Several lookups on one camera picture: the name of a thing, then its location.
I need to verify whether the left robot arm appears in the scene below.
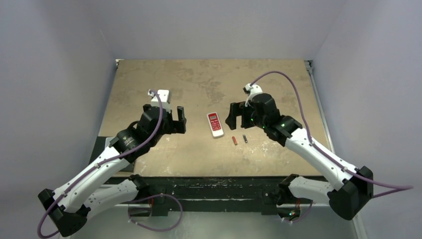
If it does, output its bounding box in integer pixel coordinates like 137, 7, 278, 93
37, 103, 187, 239

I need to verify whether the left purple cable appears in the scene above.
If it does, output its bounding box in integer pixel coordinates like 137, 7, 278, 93
37, 89, 164, 239

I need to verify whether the red AAA battery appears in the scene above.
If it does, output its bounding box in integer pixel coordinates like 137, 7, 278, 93
232, 136, 238, 145

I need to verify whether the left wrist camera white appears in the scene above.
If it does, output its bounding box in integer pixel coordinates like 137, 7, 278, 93
148, 89, 171, 113

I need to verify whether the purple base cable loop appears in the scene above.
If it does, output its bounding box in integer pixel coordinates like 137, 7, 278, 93
127, 193, 184, 232

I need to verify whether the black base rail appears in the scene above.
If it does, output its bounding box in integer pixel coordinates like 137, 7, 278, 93
138, 176, 285, 216

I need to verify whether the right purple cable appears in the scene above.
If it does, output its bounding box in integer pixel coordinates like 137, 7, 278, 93
249, 71, 414, 199

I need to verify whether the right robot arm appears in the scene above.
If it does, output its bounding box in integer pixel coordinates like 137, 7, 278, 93
225, 93, 373, 220

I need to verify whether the red white remote control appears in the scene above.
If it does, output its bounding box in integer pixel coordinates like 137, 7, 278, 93
207, 112, 224, 138

